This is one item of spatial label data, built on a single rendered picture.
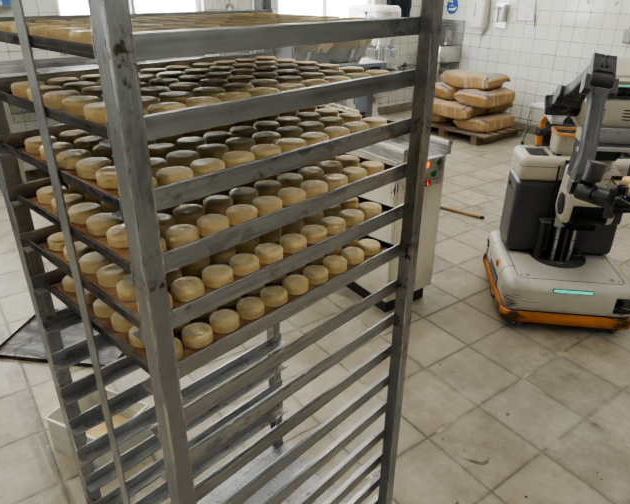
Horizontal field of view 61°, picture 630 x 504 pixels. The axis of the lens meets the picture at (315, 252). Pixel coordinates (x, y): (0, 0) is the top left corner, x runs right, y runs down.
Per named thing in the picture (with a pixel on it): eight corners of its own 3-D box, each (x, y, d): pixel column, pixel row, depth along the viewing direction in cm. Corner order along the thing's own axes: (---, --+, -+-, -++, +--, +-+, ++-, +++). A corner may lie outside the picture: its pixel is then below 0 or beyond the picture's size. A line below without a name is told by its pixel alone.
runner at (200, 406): (393, 282, 124) (394, 271, 123) (403, 286, 122) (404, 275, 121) (150, 431, 82) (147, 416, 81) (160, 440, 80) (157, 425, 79)
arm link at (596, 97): (614, 83, 183) (580, 77, 185) (622, 74, 177) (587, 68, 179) (592, 201, 177) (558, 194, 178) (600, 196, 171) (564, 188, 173)
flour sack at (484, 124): (482, 135, 587) (484, 121, 580) (451, 128, 615) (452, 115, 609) (517, 125, 628) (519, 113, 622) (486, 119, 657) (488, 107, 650)
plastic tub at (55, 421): (52, 450, 199) (43, 418, 192) (96, 412, 217) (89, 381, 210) (114, 478, 188) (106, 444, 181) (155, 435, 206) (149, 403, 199)
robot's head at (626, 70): (585, 76, 232) (600, 52, 218) (637, 77, 229) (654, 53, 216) (588, 103, 227) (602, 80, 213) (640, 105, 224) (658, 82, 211)
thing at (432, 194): (309, 265, 333) (310, 122, 293) (352, 252, 350) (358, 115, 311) (384, 317, 281) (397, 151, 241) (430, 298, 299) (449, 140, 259)
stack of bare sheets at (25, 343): (150, 320, 277) (150, 316, 276) (114, 369, 241) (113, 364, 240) (44, 311, 284) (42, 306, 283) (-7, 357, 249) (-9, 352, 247)
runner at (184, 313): (399, 210, 116) (400, 197, 115) (409, 214, 114) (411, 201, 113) (133, 334, 74) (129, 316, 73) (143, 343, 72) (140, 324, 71)
